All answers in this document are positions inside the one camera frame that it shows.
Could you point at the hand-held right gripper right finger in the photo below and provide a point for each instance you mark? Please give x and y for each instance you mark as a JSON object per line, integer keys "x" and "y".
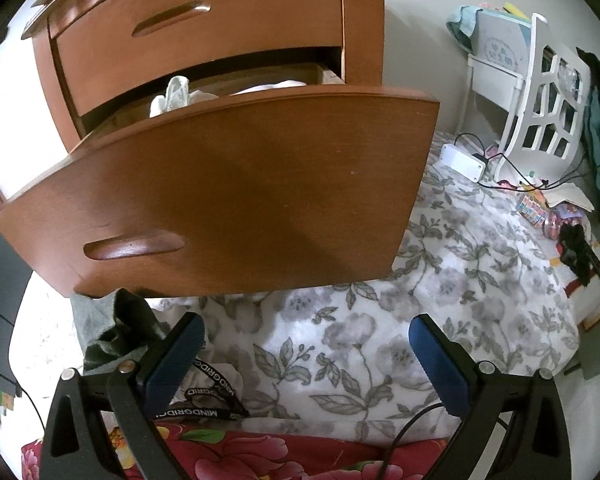
{"x": 442, "y": 372}

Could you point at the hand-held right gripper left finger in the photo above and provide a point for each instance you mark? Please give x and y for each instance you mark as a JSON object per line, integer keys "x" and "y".
{"x": 175, "y": 366}

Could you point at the grey green garment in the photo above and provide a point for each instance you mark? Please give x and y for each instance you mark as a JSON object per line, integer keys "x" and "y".
{"x": 110, "y": 330}

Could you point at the wooden nightstand drawer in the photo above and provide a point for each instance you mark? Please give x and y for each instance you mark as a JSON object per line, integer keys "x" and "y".
{"x": 240, "y": 185}
{"x": 260, "y": 15}

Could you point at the light green lace garment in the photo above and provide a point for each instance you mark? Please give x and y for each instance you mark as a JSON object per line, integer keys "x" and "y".
{"x": 177, "y": 95}

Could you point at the grey floral blanket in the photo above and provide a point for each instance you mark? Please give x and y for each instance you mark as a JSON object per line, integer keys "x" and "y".
{"x": 330, "y": 330}

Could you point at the red parrot printed blanket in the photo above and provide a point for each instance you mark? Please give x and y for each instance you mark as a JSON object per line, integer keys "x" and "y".
{"x": 280, "y": 455}

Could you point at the black clamp object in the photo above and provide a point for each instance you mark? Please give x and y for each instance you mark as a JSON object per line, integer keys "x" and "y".
{"x": 577, "y": 255}

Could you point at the colourful puzzle cube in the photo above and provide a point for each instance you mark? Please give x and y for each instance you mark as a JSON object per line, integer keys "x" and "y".
{"x": 532, "y": 212}

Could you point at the black cabinet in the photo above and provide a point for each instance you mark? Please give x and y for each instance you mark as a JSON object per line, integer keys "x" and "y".
{"x": 0, "y": 300}

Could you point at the pink jar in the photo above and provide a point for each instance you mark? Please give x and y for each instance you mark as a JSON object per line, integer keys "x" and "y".
{"x": 562, "y": 222}

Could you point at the white power box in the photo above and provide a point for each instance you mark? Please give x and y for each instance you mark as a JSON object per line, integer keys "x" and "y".
{"x": 462, "y": 162}

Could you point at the cream paper sheets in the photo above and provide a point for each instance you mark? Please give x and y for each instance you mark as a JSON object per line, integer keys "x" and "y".
{"x": 572, "y": 197}

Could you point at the white lattice rack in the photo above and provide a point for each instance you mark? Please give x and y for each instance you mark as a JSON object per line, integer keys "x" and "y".
{"x": 522, "y": 125}

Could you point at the white printed storage box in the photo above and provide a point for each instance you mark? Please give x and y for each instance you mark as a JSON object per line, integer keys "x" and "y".
{"x": 497, "y": 50}

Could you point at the teal towel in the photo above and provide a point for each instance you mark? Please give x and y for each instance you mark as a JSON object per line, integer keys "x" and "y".
{"x": 462, "y": 22}

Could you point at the wooden nightstand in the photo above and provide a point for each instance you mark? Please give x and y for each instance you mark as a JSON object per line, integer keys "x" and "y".
{"x": 362, "y": 20}

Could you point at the yellow item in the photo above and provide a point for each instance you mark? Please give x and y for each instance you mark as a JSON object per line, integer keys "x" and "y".
{"x": 514, "y": 10}

